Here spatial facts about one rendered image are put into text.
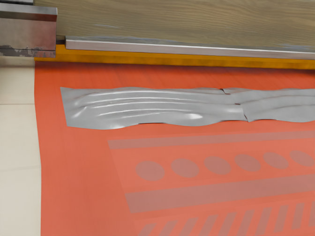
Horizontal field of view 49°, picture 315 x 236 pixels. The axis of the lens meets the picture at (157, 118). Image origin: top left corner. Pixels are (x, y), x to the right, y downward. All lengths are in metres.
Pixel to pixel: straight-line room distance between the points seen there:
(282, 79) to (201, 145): 0.23
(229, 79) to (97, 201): 0.27
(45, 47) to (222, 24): 0.20
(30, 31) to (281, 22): 0.30
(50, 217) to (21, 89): 0.16
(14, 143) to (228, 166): 0.17
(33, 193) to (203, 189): 0.12
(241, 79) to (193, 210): 0.25
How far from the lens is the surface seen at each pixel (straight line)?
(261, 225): 0.26
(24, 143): 0.29
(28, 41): 0.37
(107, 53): 0.41
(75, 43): 0.37
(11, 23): 0.36
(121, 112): 0.32
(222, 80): 0.44
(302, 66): 0.54
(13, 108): 0.33
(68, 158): 0.27
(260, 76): 0.49
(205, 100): 0.37
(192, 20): 0.41
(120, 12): 0.38
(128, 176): 0.26
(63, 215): 0.23
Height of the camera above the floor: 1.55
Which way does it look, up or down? 59 degrees down
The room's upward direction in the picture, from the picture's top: 36 degrees clockwise
